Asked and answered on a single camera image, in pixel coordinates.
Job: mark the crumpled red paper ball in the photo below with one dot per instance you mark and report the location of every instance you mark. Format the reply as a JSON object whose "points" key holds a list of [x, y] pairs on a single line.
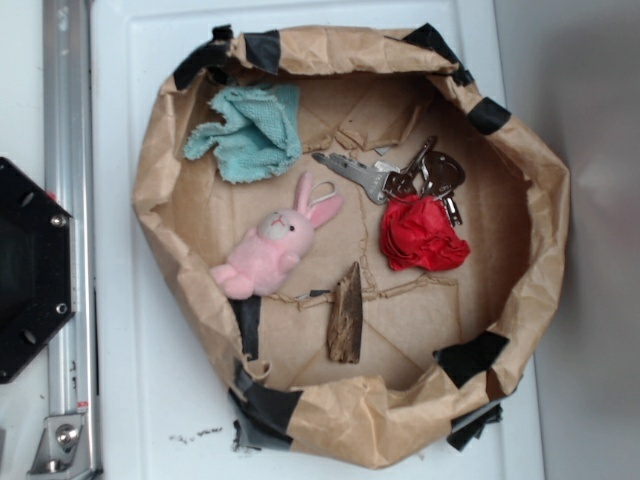
{"points": [[417, 233]]}

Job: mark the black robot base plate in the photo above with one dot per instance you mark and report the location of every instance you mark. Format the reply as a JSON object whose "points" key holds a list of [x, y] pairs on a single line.
{"points": [[36, 293]]}

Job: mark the silver corner bracket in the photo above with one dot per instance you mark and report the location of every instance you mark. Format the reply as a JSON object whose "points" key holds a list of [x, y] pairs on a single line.
{"points": [[61, 450]]}

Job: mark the brown paper bag bin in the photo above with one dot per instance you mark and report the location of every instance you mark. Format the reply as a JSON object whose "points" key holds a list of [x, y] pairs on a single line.
{"points": [[436, 345]]}

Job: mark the pink plush bunny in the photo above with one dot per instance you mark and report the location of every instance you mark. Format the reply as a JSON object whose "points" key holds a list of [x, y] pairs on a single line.
{"points": [[262, 261]]}

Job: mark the bunch of silver keys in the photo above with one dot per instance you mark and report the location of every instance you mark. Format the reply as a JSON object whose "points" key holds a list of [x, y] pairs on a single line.
{"points": [[430, 173]]}

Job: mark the brown wood piece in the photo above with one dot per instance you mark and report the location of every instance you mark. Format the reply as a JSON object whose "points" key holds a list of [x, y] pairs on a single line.
{"points": [[344, 331]]}

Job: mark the light blue terry cloth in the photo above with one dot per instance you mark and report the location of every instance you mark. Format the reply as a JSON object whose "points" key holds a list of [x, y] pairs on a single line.
{"points": [[258, 137]]}

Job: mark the aluminium extrusion rail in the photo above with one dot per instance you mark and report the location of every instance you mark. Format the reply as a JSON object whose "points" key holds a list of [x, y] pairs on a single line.
{"points": [[72, 353]]}

